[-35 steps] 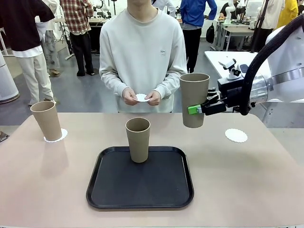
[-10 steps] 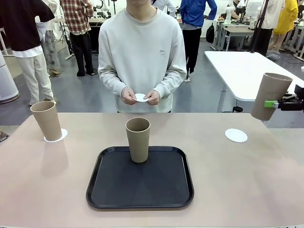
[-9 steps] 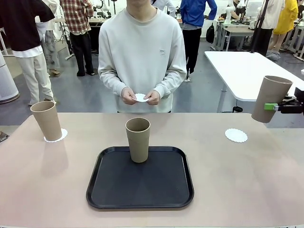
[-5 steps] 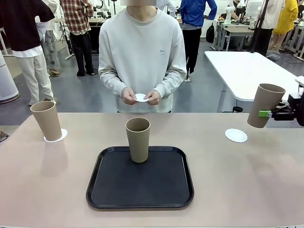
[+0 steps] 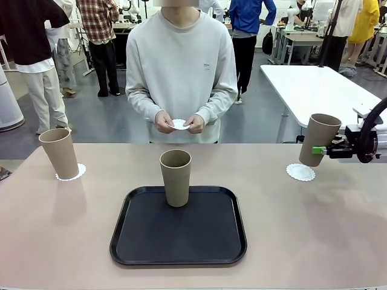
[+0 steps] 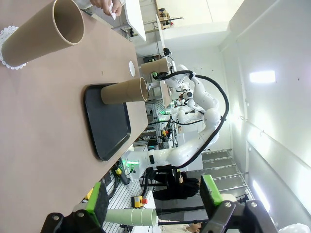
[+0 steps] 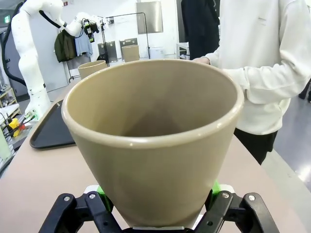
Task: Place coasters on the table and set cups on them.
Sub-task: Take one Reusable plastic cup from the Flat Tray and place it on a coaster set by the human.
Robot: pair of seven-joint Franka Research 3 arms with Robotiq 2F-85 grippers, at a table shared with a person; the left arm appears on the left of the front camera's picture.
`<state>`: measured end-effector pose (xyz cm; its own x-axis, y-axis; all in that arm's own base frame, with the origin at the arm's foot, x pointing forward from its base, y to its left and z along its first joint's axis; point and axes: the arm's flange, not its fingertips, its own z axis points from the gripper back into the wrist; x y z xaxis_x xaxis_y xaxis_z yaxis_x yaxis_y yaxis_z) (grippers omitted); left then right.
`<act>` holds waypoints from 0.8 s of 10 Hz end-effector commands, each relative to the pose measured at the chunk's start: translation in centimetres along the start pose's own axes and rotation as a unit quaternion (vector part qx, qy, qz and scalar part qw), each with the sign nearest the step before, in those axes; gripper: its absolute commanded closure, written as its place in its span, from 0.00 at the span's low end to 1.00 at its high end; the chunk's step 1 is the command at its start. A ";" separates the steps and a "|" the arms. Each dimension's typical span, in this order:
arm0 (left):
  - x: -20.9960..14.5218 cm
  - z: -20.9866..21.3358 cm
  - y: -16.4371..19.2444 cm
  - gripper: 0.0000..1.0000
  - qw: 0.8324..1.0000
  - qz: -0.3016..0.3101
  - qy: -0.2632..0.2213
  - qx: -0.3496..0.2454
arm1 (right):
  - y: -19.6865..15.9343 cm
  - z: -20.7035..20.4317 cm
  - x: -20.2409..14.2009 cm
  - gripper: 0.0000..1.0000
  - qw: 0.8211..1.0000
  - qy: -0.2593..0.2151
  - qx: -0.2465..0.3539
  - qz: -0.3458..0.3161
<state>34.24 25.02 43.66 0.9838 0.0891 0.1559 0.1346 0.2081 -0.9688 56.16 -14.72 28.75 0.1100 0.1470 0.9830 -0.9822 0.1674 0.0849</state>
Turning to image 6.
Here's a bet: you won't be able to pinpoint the thick black cable sleeve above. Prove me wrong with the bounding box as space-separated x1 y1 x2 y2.
155 70 230 170

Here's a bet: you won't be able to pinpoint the black plastic tray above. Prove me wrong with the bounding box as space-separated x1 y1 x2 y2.
84 83 131 162

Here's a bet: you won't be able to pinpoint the white table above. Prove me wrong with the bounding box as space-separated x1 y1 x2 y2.
123 0 148 42

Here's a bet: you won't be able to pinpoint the pale green tube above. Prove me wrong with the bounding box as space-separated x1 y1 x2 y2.
104 208 158 228

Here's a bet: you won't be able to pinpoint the yellow emergency stop box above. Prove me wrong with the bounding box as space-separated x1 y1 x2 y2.
131 196 149 209

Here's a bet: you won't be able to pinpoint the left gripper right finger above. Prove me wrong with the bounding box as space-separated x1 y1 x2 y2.
199 174 277 233

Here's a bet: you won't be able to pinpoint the white background robot arms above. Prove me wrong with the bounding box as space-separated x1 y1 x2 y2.
170 89 206 123

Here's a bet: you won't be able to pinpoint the bright ceiling light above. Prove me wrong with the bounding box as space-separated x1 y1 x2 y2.
249 70 276 83

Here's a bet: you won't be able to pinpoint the tall brown paper cup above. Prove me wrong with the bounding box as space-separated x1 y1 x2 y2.
1 0 85 67
140 59 171 79
101 76 148 105

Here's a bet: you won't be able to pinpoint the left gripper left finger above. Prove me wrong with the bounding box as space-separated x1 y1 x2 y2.
40 182 109 233

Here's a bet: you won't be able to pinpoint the operator in black clothes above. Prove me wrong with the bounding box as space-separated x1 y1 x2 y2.
153 169 202 201

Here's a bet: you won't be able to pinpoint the person's right hand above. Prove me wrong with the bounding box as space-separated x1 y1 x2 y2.
91 0 122 16

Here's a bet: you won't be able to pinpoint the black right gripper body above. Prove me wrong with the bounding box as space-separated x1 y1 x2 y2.
156 71 171 81

